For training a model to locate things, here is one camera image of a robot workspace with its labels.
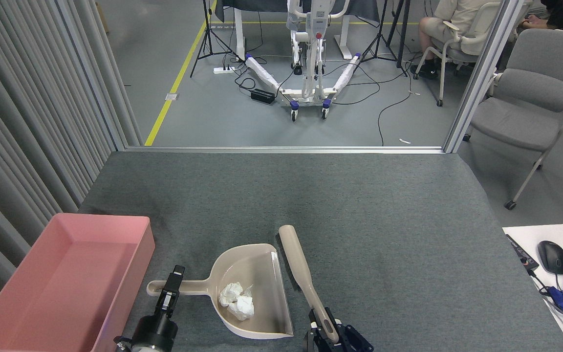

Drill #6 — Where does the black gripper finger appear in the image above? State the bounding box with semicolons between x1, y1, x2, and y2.
325;307;374;352
304;310;334;352

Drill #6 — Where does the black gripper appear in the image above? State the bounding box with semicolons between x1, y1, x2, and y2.
130;265;186;351

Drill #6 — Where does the white paper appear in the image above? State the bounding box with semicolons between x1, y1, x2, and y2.
219;282;255;321

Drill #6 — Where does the beige hand brush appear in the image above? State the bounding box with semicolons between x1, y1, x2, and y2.
279;225;340;344

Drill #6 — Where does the beige plastic dustpan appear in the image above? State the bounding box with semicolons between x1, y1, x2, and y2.
146;243;294;339

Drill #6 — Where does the pink plastic bin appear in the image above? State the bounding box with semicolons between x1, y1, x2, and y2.
0;213;156;352

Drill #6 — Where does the flat black box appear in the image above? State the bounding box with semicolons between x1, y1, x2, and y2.
505;234;540;272

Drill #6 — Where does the black computer mouse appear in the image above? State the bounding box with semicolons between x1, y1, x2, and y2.
537;240;563;275

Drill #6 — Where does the black power adapter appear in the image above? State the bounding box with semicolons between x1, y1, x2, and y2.
251;88;276;104

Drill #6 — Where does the grey ribbed curtain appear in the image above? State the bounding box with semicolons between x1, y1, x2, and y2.
0;0;143;333

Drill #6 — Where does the white side table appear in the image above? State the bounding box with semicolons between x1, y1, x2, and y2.
502;223;563;352

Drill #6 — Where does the white wheeled stand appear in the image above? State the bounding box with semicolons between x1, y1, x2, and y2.
245;0;363;122

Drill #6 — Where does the black tripod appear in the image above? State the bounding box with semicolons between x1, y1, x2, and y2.
355;0;409;76
190;0;243;78

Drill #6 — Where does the grey padded chair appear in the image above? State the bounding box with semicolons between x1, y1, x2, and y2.
463;28;563;211

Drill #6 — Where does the white office chair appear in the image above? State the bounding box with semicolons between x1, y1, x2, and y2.
414;2;531;107

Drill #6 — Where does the silver table edge rail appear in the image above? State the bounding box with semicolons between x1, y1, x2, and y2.
125;145;446;154

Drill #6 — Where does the black thin cable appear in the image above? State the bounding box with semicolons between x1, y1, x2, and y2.
528;270;563;339

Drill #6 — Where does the black floor cable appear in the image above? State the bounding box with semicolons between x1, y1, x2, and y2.
377;73;412;146

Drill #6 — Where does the silver post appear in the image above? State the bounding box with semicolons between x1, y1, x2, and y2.
444;0;525;154

